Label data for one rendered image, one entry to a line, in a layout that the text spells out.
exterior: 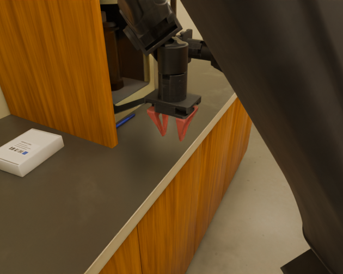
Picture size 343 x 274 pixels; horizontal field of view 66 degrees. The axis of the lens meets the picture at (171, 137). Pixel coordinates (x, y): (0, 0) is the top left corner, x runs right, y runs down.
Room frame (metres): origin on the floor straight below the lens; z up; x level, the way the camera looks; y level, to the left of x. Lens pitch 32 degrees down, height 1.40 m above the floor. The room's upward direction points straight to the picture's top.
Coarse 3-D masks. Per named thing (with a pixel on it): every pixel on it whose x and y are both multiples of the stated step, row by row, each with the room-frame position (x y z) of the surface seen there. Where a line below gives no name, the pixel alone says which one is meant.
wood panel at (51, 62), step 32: (0, 0) 0.82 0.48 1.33; (32, 0) 0.76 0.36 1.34; (64, 0) 0.70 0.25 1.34; (96, 0) 0.68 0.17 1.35; (0, 32) 0.84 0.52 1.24; (32, 32) 0.77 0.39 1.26; (64, 32) 0.71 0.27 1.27; (96, 32) 0.67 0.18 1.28; (0, 64) 0.87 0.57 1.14; (32, 64) 0.79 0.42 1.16; (64, 64) 0.73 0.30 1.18; (96, 64) 0.67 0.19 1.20; (32, 96) 0.82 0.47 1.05; (64, 96) 0.74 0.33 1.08; (96, 96) 0.68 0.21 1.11; (64, 128) 0.76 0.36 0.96; (96, 128) 0.69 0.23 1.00
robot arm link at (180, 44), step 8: (168, 40) 0.50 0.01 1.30; (176, 40) 0.48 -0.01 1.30; (160, 48) 0.48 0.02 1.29; (168, 48) 0.47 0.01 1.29; (176, 48) 0.47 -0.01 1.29; (184, 48) 0.47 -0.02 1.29; (160, 56) 0.48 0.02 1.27; (168, 56) 0.47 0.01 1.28; (176, 56) 0.47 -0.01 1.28; (184, 56) 0.47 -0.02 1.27; (160, 64) 0.48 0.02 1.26; (168, 64) 0.47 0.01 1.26; (176, 64) 0.47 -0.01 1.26; (184, 64) 0.48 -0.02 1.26; (160, 72) 0.48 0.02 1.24; (168, 72) 0.47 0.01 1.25; (176, 72) 0.47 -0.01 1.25
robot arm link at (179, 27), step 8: (176, 24) 0.48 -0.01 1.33; (128, 32) 0.46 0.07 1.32; (168, 32) 0.48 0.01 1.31; (176, 32) 0.48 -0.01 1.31; (136, 40) 0.46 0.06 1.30; (160, 40) 0.47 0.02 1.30; (136, 48) 0.46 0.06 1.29; (144, 48) 0.46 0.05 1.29; (152, 48) 0.47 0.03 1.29; (152, 56) 0.55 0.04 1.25
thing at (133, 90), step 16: (112, 0) 0.82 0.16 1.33; (112, 16) 0.82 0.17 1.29; (112, 32) 0.81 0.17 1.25; (112, 48) 0.81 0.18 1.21; (128, 48) 0.85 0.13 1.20; (112, 64) 0.80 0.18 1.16; (128, 64) 0.84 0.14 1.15; (144, 64) 0.88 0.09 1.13; (112, 80) 0.80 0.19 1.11; (128, 80) 0.84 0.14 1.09; (144, 80) 0.88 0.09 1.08; (112, 96) 0.79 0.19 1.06; (128, 96) 0.83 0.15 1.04; (144, 96) 0.88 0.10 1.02
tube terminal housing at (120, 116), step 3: (132, 108) 0.92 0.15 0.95; (135, 108) 0.93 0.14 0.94; (123, 111) 0.87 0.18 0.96; (126, 111) 0.88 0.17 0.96; (129, 111) 0.90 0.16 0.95; (117, 114) 0.84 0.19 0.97; (120, 114) 0.85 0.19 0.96; (123, 114) 0.86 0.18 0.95; (126, 114) 0.88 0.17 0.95; (117, 117) 0.83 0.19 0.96; (120, 117) 0.85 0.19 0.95; (123, 117) 0.86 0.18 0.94; (117, 120) 0.83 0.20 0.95
